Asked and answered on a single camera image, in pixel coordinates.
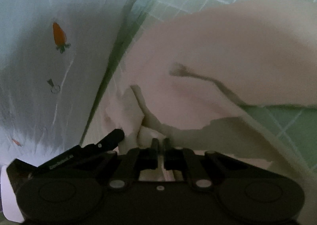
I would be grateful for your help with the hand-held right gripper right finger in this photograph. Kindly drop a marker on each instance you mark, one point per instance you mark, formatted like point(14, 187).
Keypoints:
point(166, 146)

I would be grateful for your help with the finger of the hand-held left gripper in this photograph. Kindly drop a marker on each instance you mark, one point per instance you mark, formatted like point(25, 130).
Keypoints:
point(112, 137)

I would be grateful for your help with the pink hoodie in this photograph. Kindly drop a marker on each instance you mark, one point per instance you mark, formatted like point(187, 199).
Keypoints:
point(223, 66)

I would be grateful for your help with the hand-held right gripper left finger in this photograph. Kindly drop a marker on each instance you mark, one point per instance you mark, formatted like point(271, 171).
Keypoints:
point(155, 146)

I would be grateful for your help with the white carrot print quilt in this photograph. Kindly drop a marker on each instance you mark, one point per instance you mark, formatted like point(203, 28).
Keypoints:
point(37, 54)

